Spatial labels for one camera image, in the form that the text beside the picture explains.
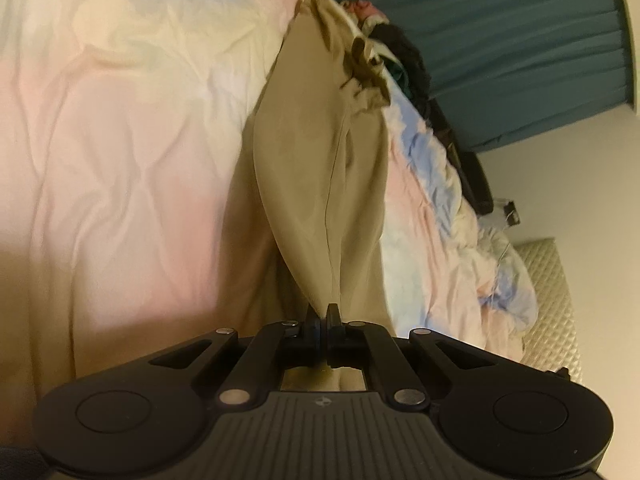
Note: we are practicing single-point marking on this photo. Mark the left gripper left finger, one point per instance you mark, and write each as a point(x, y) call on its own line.
point(276, 348)

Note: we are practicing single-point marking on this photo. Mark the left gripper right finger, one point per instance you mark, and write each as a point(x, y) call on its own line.
point(369, 348)

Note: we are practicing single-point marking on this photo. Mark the tan printed t-shirt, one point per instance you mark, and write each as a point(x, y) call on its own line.
point(305, 210)

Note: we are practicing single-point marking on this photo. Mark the pile of mixed clothes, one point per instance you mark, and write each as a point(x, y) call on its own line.
point(405, 63)

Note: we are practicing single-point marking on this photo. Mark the quilted beige headboard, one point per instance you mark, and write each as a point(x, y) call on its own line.
point(552, 342)

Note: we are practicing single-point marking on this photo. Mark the pastel tie-dye duvet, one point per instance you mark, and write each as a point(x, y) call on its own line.
point(130, 216)

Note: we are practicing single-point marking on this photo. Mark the blue curtain right panel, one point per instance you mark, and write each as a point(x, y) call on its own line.
point(505, 70)

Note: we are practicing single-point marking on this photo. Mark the wall socket with charger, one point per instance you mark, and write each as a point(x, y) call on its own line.
point(508, 213)

